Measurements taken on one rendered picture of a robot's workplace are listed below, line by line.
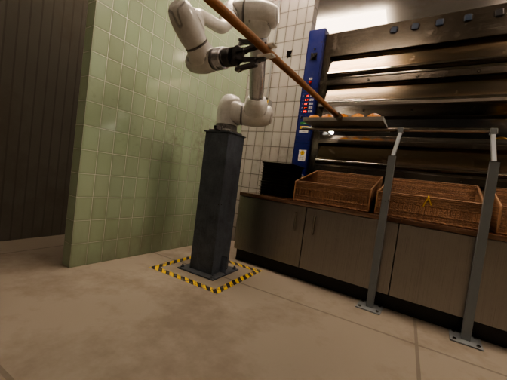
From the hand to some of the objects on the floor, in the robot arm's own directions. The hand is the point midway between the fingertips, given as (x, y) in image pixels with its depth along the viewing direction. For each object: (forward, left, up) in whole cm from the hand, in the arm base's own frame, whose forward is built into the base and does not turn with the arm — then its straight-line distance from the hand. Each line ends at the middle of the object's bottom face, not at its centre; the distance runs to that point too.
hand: (266, 51), depth 106 cm
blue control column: (-32, +251, -120) cm, 280 cm away
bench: (+54, +124, -120) cm, 180 cm away
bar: (+35, +104, -120) cm, 162 cm away
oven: (+65, +246, -120) cm, 281 cm away
